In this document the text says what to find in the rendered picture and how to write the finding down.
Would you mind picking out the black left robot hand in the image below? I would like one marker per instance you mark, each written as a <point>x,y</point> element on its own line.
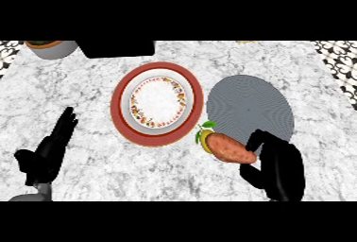
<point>46,154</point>

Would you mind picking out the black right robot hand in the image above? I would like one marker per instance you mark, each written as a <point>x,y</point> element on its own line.
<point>280,170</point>

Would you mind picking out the yellow object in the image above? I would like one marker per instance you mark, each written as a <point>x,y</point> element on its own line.
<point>246,41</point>

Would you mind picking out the red-rimmed white plate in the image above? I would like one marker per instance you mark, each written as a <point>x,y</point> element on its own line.
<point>156,104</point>

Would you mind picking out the orange-brown sweet potato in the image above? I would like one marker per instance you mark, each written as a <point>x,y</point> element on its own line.
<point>229,148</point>

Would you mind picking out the grey plant pot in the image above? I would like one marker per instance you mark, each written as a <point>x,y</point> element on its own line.
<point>52,48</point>

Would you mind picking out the round grey placemat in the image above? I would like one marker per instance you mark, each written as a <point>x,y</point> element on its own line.
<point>251,107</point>

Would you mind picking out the black appliance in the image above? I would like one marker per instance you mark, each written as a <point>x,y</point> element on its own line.
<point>118,48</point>

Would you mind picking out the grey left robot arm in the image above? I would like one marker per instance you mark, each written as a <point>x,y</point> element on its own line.
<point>35,194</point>

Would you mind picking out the yellow lemon with green leaves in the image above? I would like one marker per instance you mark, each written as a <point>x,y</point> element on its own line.
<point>205,138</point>

